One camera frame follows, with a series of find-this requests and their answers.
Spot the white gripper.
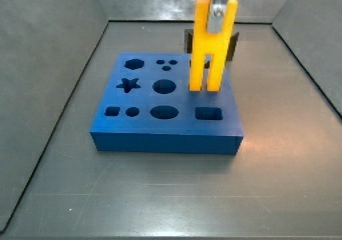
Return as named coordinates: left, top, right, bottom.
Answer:
left=207, top=0, right=227, bottom=33

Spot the yellow double-square peg object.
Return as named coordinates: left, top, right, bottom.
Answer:
left=189, top=0, right=238, bottom=92

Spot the dark grey curved cradle block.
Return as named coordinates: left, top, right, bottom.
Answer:
left=185, top=29, right=239, bottom=62

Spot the blue shape-sorter block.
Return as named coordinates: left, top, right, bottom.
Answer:
left=90, top=53, right=245, bottom=154

